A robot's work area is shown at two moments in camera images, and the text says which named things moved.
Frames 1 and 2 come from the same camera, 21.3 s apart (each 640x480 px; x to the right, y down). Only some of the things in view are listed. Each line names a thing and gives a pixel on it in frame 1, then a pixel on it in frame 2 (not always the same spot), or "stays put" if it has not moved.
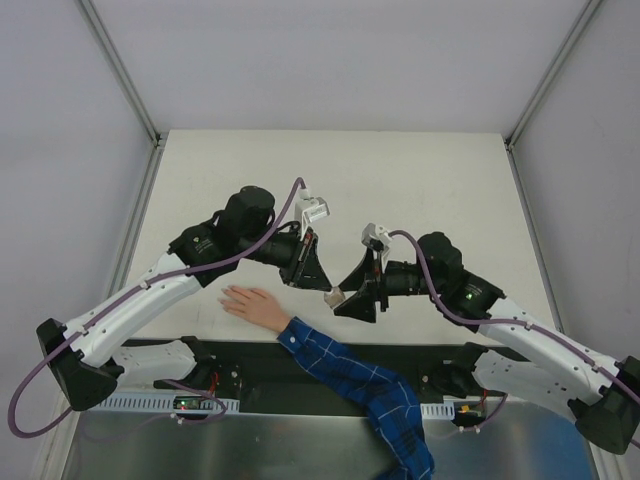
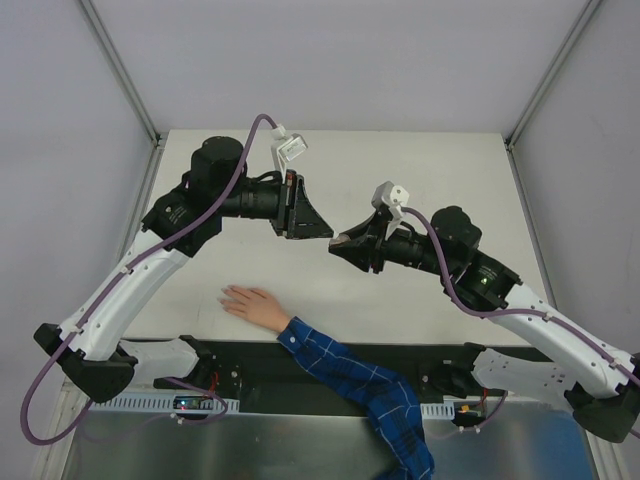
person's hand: x=255 y=305 stays put
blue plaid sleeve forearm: x=389 y=397 stays put
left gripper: x=303 y=259 to x=290 y=206
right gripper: x=377 y=282 to x=377 y=242
